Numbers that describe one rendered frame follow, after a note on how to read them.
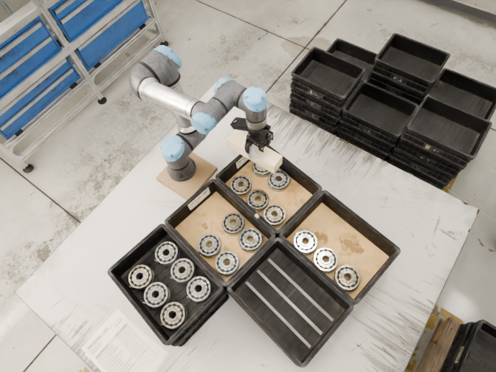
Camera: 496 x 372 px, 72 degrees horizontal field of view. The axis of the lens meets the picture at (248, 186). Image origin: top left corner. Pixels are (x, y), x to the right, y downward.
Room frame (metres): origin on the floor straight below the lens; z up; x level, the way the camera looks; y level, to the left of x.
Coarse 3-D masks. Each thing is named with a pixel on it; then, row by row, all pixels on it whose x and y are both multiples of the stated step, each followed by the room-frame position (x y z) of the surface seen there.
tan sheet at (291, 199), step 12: (228, 180) 0.79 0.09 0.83; (252, 180) 0.78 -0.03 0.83; (264, 180) 0.77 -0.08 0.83; (276, 180) 0.76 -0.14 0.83; (276, 192) 0.70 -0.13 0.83; (288, 192) 0.69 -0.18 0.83; (300, 192) 0.68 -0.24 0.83; (288, 204) 0.62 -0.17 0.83; (300, 204) 0.61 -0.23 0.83; (288, 216) 0.57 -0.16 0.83; (276, 228) 0.52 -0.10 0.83
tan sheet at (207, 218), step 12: (216, 192) 0.74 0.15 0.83; (204, 204) 0.68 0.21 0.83; (216, 204) 0.67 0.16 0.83; (228, 204) 0.67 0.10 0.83; (192, 216) 0.63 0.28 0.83; (204, 216) 0.62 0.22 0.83; (216, 216) 0.61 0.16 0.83; (180, 228) 0.58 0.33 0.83; (192, 228) 0.57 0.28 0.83; (204, 228) 0.57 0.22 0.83; (216, 228) 0.56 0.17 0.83; (192, 240) 0.52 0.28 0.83; (228, 240) 0.49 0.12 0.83; (252, 240) 0.48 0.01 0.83; (264, 240) 0.47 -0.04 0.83; (240, 252) 0.43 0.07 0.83; (252, 252) 0.42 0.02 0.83; (228, 264) 0.39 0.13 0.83; (240, 264) 0.38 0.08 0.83; (228, 276) 0.33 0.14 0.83
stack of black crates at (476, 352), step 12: (468, 324) 0.03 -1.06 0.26; (480, 324) 0.02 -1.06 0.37; (456, 336) -0.01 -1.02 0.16; (468, 336) -0.02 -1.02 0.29; (480, 336) -0.03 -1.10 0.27; (492, 336) -0.04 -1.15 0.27; (456, 348) -0.07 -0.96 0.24; (468, 348) -0.07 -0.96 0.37; (480, 348) -0.09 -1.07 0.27; (492, 348) -0.09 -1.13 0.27; (444, 360) -0.12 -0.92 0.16; (456, 360) -0.12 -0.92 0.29; (468, 360) -0.13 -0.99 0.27; (480, 360) -0.14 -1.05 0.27; (492, 360) -0.15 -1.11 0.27
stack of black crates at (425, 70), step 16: (384, 48) 1.76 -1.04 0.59; (400, 48) 1.83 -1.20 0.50; (416, 48) 1.76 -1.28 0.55; (432, 48) 1.70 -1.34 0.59; (384, 64) 1.62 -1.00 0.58; (400, 64) 1.69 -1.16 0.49; (416, 64) 1.67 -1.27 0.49; (432, 64) 1.65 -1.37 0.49; (368, 80) 1.68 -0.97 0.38; (384, 80) 1.61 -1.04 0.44; (400, 80) 1.53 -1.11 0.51; (416, 80) 1.48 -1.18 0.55; (432, 80) 1.42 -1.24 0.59; (400, 96) 1.50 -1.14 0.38; (416, 96) 1.44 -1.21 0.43
